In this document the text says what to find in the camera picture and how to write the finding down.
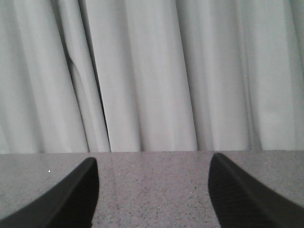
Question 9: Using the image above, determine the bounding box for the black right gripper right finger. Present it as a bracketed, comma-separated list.
[208, 153, 304, 228]

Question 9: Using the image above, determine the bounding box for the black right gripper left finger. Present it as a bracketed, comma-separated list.
[0, 157, 99, 228]

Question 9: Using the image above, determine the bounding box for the pale green curtain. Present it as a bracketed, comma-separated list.
[0, 0, 304, 153]

